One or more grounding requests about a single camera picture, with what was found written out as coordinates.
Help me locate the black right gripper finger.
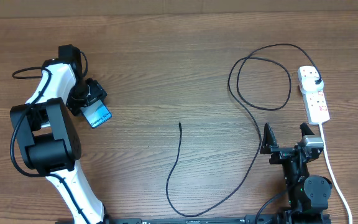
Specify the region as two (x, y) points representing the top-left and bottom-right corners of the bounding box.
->
(300, 123), (314, 136)
(260, 123), (278, 154)

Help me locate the blue Samsung Galaxy smartphone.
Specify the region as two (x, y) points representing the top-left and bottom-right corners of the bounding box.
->
(80, 100), (112, 128)

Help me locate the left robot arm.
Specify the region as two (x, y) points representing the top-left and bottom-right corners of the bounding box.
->
(10, 45), (112, 223)

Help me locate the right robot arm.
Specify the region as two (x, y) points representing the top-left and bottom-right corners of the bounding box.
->
(255, 123), (333, 223)

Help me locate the white charger plug adapter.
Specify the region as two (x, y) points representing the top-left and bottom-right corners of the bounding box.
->
(300, 77), (324, 94)

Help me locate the white power strip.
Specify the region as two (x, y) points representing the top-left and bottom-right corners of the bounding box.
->
(297, 66), (330, 125)

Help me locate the white power strip cord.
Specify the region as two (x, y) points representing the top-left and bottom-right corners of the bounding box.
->
(318, 123), (354, 224)

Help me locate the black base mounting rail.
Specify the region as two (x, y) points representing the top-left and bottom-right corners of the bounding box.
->
(54, 213), (332, 224)

